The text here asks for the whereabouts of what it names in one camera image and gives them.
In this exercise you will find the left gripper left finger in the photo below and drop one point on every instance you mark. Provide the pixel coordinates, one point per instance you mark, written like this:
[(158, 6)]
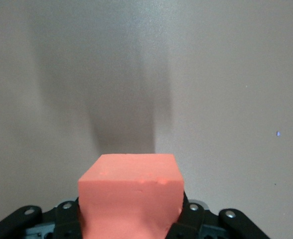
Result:
[(66, 221)]

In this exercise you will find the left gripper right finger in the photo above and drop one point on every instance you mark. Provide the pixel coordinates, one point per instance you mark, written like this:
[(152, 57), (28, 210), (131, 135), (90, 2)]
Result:
[(189, 221)]

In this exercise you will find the orange foam block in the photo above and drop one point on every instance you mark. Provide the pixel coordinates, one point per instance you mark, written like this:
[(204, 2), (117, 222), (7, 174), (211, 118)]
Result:
[(131, 194)]

